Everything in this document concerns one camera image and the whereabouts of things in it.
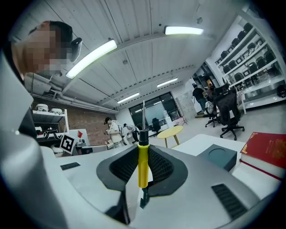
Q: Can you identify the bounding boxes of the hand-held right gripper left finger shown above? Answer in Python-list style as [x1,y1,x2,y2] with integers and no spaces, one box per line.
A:
[96,144,139,225]

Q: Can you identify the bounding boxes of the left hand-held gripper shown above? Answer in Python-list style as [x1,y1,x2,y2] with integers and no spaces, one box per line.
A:
[59,133,93,155]

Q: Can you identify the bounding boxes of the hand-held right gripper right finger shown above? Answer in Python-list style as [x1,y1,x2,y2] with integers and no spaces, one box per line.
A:
[147,145,189,199]

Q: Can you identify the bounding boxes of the yellow handled screwdriver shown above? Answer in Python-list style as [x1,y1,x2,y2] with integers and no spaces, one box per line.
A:
[137,100,150,188]

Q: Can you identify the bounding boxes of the black and white cooker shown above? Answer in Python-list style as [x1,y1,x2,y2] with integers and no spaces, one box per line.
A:
[43,127,60,140]

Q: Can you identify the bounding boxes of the white metal shelf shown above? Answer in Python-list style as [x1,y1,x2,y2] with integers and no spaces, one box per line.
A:
[32,108,70,144]

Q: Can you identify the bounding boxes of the yellow round table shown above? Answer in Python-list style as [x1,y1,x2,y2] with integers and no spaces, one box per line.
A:
[156,125,184,148]

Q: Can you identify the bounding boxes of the grey ceiling pipes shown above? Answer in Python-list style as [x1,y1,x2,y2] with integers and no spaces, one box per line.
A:
[32,89,119,114]

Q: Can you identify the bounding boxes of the small black office chair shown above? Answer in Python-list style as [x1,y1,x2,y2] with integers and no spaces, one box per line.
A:
[151,117,162,132]

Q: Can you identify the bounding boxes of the dark grey square box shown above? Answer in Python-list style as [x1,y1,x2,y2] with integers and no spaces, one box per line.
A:
[197,144,238,172]

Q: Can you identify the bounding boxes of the large dark window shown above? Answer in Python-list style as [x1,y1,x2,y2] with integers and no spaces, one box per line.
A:
[129,91,180,133]

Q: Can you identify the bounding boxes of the white air conditioner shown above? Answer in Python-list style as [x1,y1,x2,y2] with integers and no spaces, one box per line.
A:
[24,72,54,95]

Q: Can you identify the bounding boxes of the long ceiling light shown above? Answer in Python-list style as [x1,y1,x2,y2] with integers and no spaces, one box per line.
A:
[156,77,179,88]
[65,38,118,79]
[164,25,205,36]
[117,92,140,104]

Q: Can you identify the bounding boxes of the person's white shirt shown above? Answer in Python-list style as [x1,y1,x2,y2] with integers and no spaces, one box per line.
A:
[0,50,38,144]

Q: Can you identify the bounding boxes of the black mesh office chair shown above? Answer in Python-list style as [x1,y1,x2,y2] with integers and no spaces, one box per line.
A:
[214,91,245,141]

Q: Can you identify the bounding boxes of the person's head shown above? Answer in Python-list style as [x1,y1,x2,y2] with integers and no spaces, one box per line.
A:
[11,20,73,78]

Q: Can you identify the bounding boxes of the red hardcover book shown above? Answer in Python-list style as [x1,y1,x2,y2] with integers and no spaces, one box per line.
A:
[239,131,286,181]

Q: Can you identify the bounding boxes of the large white shelf unit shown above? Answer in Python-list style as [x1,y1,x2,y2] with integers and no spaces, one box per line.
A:
[214,15,286,109]

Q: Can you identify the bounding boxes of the rows of black appliances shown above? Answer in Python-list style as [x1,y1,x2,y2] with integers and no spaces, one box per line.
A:
[220,22,278,85]

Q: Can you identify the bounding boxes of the black head camera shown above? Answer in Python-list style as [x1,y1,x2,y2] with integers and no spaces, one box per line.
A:
[70,37,83,63]

